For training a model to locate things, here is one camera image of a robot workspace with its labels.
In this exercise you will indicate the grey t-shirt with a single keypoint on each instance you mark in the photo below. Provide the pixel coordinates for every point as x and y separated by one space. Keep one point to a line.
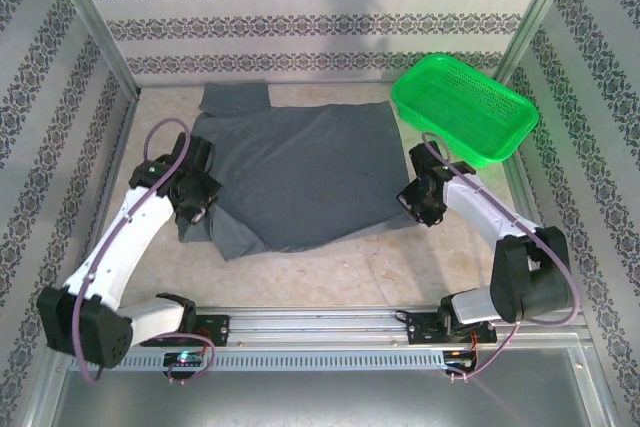
310 172

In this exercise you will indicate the green plastic basket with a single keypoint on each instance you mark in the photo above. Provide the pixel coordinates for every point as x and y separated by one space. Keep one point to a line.
465 97

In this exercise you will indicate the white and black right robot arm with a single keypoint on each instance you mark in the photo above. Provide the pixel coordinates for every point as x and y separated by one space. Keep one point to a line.
480 207

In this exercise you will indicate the left controller board green light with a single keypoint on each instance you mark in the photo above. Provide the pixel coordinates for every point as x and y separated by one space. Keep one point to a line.
184 358

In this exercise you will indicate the right controller board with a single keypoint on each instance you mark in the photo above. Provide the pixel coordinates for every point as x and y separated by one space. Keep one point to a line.
460 359

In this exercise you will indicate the grey metal sheet panel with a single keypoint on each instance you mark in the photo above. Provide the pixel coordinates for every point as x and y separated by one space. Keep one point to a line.
320 397

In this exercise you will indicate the aluminium side frame rail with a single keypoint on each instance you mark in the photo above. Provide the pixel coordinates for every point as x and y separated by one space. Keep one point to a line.
525 197
120 147

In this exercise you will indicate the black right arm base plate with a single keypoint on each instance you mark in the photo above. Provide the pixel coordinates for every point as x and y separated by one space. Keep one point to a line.
420 329

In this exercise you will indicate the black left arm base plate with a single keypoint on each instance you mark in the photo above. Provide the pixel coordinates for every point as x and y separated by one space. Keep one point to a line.
217 329

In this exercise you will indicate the aluminium back frame rail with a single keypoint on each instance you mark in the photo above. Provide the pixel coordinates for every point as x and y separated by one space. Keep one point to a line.
325 83

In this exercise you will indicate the aluminium mounting rail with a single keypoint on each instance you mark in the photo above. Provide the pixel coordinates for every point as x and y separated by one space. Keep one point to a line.
320 322

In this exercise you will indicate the aluminium corner post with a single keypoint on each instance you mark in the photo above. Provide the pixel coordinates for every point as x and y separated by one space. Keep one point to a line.
530 22
95 22

